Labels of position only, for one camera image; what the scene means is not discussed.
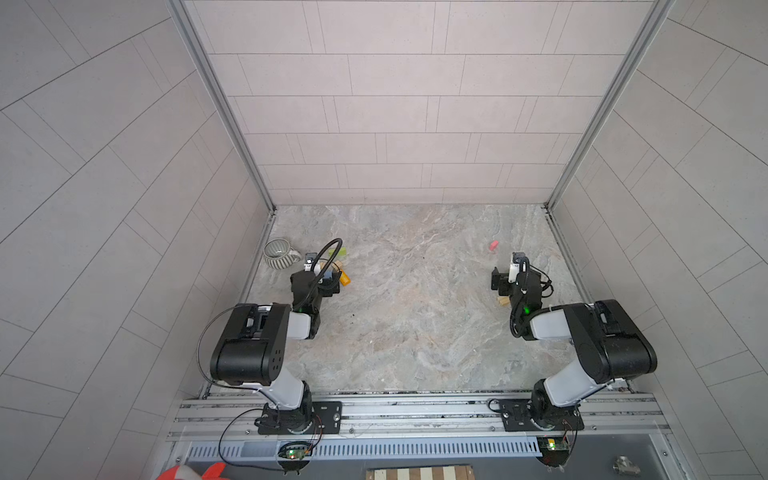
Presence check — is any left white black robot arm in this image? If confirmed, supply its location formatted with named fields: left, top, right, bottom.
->
left=209, top=271, right=342, bottom=435

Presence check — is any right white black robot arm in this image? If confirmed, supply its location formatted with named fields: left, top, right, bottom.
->
left=491, top=262, right=658, bottom=431

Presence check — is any grey ribbed ceramic mug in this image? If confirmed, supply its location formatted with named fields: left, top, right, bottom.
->
left=263, top=238, right=303, bottom=270

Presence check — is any right green circuit board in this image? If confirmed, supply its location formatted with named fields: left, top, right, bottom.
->
left=536, top=437, right=571, bottom=468

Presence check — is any green circuit board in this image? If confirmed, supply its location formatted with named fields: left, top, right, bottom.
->
left=536, top=437, right=571, bottom=468
left=277, top=441, right=313, bottom=465

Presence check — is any left green circuit board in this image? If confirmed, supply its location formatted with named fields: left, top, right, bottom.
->
left=277, top=441, right=313, bottom=465

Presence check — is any striped wood board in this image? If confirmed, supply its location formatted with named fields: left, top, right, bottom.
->
left=365, top=465, right=476, bottom=480

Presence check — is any small metal clamp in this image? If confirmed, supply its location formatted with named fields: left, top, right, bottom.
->
left=613, top=455, right=642, bottom=477

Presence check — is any red white object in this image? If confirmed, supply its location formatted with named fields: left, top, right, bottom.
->
left=156, top=462, right=227, bottom=480

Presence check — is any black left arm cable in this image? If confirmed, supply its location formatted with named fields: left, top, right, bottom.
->
left=196, top=238, right=344, bottom=472

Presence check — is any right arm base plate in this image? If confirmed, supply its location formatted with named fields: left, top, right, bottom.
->
left=487, top=399, right=585, bottom=432

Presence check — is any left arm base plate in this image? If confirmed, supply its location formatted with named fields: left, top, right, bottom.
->
left=254, top=401, right=342, bottom=435

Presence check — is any aluminium mounting rail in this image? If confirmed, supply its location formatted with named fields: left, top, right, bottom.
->
left=166, top=391, right=671, bottom=441

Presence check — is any grey slotted cable duct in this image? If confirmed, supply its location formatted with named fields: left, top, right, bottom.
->
left=186, top=436, right=542, bottom=463

